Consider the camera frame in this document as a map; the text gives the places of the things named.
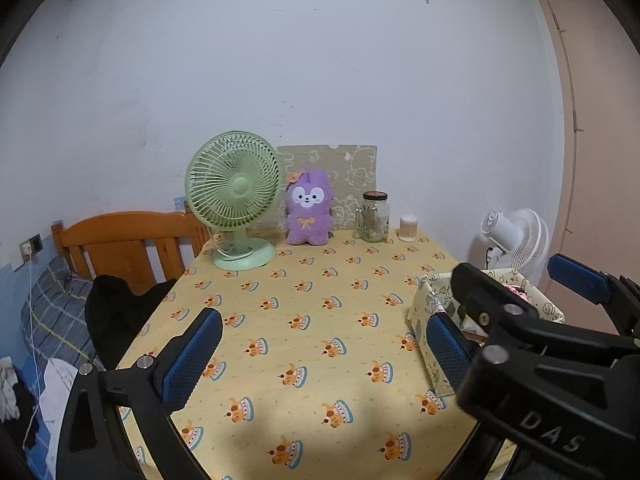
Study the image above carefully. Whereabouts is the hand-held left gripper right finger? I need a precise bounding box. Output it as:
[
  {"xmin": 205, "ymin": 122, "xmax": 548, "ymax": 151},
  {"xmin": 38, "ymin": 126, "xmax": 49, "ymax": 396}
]
[{"xmin": 425, "ymin": 312, "xmax": 480, "ymax": 397}]

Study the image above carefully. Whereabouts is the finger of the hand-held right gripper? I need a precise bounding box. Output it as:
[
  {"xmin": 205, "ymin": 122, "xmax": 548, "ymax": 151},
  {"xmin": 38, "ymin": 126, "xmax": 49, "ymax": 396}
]
[
  {"xmin": 450, "ymin": 262, "xmax": 541, "ymax": 346},
  {"xmin": 546, "ymin": 254, "xmax": 640, "ymax": 338}
]

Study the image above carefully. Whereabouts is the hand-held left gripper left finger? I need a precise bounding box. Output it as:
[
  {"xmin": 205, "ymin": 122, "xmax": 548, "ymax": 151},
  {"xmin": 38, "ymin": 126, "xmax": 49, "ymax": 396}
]
[{"xmin": 55, "ymin": 306, "xmax": 224, "ymax": 480}]

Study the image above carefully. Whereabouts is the printed fabric storage box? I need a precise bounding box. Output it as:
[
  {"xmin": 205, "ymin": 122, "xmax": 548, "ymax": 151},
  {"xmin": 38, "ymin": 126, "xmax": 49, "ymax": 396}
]
[{"xmin": 406, "ymin": 268, "xmax": 566, "ymax": 398}]

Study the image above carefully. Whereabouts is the white standing fan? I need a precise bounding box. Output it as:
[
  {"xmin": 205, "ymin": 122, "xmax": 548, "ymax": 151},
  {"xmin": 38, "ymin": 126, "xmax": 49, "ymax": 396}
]
[{"xmin": 467, "ymin": 207, "xmax": 549, "ymax": 281}]

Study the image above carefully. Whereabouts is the black cloth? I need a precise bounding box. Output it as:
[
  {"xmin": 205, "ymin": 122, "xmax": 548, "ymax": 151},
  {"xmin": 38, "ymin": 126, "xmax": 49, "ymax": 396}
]
[{"xmin": 85, "ymin": 274, "xmax": 176, "ymax": 368}]

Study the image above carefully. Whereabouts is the beige door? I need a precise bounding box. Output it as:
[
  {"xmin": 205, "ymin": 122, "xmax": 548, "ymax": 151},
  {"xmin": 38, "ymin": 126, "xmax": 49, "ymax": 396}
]
[{"xmin": 535, "ymin": 0, "xmax": 640, "ymax": 336}]

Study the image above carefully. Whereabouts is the glass jar with lid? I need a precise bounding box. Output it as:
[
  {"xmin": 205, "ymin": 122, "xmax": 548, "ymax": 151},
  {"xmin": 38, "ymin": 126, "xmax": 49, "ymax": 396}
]
[{"xmin": 355, "ymin": 191, "xmax": 391, "ymax": 243}]

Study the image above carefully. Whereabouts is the yellow printed tablecloth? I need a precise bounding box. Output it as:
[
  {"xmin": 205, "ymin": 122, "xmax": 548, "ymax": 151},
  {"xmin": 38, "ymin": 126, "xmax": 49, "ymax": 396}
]
[{"xmin": 115, "ymin": 227, "xmax": 506, "ymax": 480}]

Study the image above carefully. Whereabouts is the white cloth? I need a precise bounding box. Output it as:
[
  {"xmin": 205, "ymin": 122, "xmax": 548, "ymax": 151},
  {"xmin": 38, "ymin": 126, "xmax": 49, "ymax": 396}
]
[{"xmin": 39, "ymin": 357, "xmax": 91, "ymax": 466}]

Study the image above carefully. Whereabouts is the blue plaid bedding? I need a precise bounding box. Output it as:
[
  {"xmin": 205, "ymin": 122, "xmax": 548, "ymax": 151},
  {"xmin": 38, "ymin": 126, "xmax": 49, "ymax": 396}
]
[{"xmin": 20, "ymin": 260, "xmax": 103, "ymax": 366}]

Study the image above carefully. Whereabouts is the green desk fan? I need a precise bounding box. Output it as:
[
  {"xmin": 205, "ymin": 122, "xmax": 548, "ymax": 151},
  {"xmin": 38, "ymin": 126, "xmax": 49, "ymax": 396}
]
[{"xmin": 184, "ymin": 131, "xmax": 281, "ymax": 272}]

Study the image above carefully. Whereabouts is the green printed board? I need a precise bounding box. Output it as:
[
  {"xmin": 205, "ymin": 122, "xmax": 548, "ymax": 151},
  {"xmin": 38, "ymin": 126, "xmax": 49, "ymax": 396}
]
[{"xmin": 276, "ymin": 144, "xmax": 378, "ymax": 233}]

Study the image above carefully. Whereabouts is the purple plush toy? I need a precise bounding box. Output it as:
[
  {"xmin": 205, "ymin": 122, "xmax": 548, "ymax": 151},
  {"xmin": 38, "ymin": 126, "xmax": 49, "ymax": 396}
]
[{"xmin": 285, "ymin": 170, "xmax": 335, "ymax": 247}]

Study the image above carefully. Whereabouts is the white fan cable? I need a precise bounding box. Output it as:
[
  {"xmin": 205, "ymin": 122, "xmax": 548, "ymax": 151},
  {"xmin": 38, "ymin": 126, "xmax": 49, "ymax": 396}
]
[{"xmin": 215, "ymin": 239, "xmax": 247, "ymax": 262}]

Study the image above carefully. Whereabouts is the white charger cable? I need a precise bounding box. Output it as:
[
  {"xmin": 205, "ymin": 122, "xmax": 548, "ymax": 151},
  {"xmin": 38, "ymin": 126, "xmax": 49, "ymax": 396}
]
[{"xmin": 22, "ymin": 257, "xmax": 42, "ymax": 441}]

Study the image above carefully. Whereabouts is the wall socket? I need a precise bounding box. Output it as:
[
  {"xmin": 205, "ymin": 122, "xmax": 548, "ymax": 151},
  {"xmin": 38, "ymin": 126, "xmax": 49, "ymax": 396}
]
[{"xmin": 19, "ymin": 234, "xmax": 43, "ymax": 263}]

